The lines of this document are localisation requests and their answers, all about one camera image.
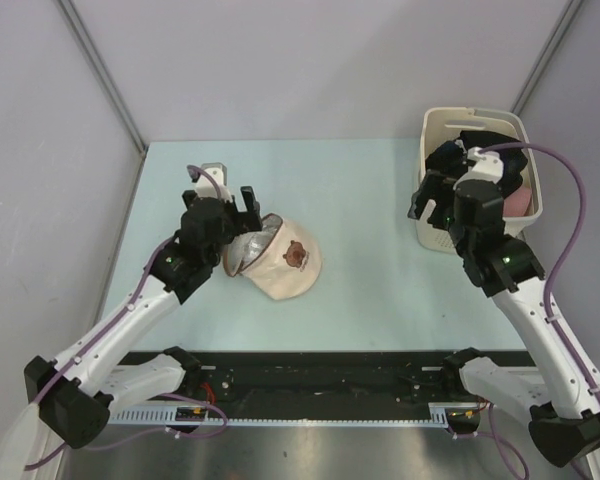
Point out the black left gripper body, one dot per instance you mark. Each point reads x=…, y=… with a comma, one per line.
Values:
x=233, y=223

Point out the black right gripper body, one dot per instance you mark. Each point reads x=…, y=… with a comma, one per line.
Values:
x=442, y=217

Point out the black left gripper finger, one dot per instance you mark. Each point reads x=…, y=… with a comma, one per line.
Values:
x=188, y=197
x=250, y=218

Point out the black garment from bag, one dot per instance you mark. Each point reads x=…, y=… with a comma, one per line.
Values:
x=514, y=160

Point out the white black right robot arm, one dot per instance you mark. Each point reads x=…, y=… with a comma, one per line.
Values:
x=562, y=414

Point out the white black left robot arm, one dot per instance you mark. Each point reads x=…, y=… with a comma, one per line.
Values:
x=70, y=392

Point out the cream plastic laundry basket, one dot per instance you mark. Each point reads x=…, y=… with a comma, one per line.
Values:
x=443, y=124

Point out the pink bra cup in basket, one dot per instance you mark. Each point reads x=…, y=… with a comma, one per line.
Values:
x=517, y=203

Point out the black garment in basket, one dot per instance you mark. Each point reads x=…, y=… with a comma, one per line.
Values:
x=448, y=158

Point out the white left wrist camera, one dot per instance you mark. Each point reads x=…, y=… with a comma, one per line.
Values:
x=210, y=180

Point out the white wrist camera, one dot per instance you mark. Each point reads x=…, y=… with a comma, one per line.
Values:
x=210, y=180
x=485, y=166

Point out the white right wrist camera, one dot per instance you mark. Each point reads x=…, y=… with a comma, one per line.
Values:
x=485, y=166

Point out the grey slotted cable duct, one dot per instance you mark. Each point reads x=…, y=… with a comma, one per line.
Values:
x=433, y=415

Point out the aluminium frame post left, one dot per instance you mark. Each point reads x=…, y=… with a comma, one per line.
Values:
x=96, y=63

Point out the aluminium frame post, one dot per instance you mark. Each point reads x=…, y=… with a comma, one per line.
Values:
x=566, y=20
x=96, y=63

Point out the aluminium frame post right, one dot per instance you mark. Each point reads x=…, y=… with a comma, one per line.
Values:
x=566, y=20

